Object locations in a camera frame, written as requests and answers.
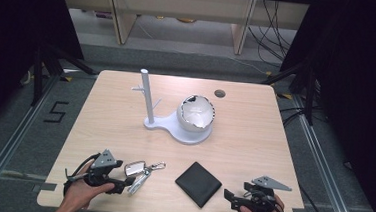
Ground yellow round object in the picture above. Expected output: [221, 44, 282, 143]
[176, 16, 197, 24]

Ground grey table cable grommet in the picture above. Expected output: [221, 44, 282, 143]
[213, 88, 227, 100]

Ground black leather wallet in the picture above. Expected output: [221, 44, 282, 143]
[172, 159, 225, 211]

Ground black floor cables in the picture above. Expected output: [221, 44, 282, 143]
[244, 0, 301, 70]

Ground black curtain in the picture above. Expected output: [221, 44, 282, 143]
[0, 0, 89, 144]
[269, 0, 376, 212]

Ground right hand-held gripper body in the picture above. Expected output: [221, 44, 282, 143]
[241, 174, 294, 212]

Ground light wooden desk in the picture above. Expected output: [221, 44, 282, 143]
[54, 0, 311, 60]

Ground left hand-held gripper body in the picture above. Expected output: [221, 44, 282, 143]
[84, 147, 125, 190]

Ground silver key bunch with fob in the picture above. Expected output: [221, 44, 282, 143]
[122, 158, 167, 199]

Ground white stand with hook pole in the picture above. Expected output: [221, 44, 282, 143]
[126, 67, 218, 148]

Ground black metal stand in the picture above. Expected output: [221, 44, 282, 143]
[30, 40, 102, 112]
[257, 59, 319, 127]

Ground person's left hand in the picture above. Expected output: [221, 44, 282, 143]
[62, 160, 117, 212]

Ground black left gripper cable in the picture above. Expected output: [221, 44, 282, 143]
[62, 150, 102, 198]

